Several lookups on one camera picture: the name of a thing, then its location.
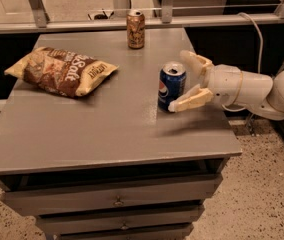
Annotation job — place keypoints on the grey drawer cabinet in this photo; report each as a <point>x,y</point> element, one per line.
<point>117,133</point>

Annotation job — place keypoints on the bottom grey drawer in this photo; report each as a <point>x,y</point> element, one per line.
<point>163,232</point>

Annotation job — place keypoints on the top grey drawer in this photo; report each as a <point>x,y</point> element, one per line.
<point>113,195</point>

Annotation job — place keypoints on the metal window railing frame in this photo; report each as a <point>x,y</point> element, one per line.
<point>23,16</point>

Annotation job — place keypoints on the middle grey drawer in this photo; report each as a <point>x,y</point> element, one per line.
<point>121,220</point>

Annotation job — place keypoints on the gold brown soda can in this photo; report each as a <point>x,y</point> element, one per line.
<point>135,29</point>

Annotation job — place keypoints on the floor outlet with plugs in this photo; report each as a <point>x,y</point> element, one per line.
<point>100,16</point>

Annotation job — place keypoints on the grey drawer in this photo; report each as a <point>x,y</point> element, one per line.
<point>121,220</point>
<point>163,232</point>
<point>113,195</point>

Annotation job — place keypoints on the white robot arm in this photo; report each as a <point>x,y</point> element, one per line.
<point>273,107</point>

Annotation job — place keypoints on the brown yellow chip bag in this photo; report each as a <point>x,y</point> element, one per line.
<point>61,71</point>

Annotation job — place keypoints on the blue pepsi can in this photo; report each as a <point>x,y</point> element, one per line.
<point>172,79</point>

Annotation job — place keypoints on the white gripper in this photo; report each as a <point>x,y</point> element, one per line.
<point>224,81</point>

